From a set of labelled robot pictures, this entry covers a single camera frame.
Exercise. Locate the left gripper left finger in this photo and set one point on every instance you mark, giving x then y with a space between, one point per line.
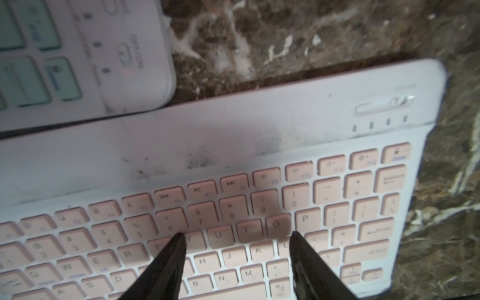
162 279

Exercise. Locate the pink keyboard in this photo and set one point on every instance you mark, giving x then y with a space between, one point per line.
86 209

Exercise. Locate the green keyboard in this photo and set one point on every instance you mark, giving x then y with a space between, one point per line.
68 61

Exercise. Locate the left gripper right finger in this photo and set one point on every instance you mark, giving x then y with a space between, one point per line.
312 277

